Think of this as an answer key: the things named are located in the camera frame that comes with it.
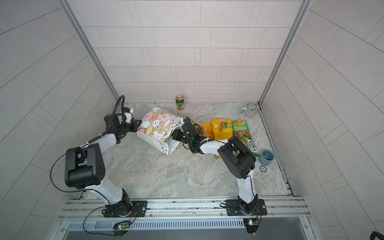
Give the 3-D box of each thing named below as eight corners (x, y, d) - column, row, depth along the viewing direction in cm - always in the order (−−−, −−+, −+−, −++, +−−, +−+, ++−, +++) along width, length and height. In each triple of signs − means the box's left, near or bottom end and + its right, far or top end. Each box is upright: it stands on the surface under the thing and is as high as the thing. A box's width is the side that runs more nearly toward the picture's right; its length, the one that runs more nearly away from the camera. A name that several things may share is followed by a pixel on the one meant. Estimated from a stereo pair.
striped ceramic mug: (249, 120, 108) (251, 115, 103) (239, 113, 112) (241, 108, 107) (258, 112, 113) (261, 107, 108) (248, 106, 117) (250, 100, 112)
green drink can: (176, 109, 115) (174, 99, 107) (179, 104, 118) (178, 94, 110) (182, 111, 114) (181, 101, 106) (185, 106, 117) (184, 96, 109)
